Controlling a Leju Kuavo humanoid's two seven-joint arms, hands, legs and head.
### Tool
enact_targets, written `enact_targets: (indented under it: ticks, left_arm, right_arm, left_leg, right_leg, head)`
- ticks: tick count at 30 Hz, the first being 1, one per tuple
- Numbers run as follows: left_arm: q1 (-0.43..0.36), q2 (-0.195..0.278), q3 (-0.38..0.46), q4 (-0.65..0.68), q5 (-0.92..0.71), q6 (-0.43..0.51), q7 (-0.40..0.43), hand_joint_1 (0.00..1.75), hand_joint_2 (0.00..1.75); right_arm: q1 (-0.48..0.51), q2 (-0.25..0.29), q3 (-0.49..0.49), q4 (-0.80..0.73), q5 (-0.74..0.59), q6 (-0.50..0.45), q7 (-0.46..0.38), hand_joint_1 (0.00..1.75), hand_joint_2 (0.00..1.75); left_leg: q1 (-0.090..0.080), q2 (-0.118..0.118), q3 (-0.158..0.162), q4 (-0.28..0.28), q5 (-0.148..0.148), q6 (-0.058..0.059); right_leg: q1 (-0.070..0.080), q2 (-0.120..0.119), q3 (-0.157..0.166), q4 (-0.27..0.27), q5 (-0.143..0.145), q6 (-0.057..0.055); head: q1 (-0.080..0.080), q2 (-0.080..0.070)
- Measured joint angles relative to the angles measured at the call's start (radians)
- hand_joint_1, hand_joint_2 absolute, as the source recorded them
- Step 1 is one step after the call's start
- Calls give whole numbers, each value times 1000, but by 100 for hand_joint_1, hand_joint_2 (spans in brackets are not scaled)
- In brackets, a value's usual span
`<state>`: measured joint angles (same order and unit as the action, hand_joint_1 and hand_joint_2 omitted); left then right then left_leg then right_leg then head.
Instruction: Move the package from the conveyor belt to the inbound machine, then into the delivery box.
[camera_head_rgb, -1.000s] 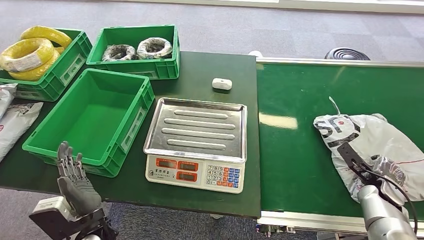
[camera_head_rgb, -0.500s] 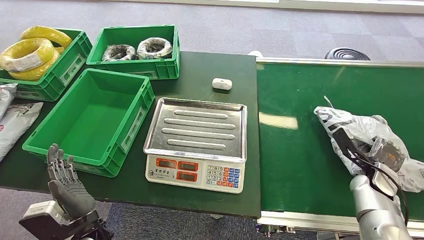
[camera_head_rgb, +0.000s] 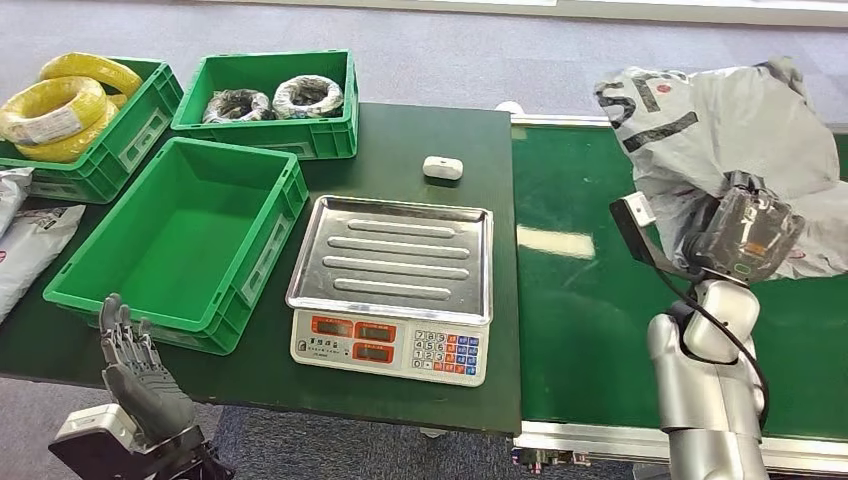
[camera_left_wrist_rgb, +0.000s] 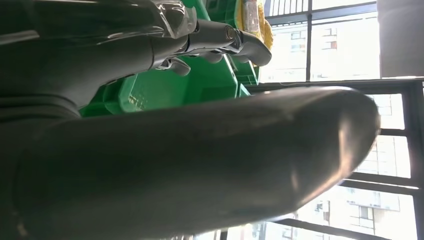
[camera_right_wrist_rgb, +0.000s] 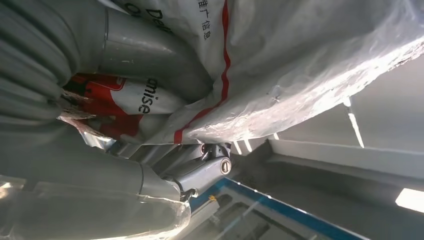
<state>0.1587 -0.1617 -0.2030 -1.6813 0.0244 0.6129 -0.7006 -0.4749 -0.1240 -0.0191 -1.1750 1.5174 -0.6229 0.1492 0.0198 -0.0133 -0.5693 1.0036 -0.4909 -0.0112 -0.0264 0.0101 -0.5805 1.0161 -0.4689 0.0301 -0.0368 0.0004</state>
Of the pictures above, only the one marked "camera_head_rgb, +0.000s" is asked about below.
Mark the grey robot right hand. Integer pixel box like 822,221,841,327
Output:
685,170,806,286

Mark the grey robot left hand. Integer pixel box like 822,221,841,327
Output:
99,293,197,446

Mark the grey plastic courier package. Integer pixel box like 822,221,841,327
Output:
594,56,848,281

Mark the empty green plastic crate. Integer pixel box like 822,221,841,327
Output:
42,137,310,357

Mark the grey courier bag black print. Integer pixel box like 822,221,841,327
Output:
0,205,86,325

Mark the plain grey courier bag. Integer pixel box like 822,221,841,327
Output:
0,167,34,236

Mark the green crate with yellow coils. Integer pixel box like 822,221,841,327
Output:
0,57,184,205

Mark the electronic weighing scale steel tray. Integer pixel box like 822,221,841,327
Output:
285,195,495,388

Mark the green crate with wrapped coils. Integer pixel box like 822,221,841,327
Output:
170,49,360,161

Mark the small white plastic device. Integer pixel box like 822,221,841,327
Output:
422,155,464,181

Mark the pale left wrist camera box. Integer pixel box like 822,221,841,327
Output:
48,404,148,480

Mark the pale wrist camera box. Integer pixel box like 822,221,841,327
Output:
609,192,690,276
48,404,148,480

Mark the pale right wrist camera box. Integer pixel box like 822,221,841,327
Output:
609,192,690,276

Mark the yellow wire coil white label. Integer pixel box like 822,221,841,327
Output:
0,76,107,147

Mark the black wrapped wire coil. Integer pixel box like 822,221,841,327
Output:
201,89,273,125

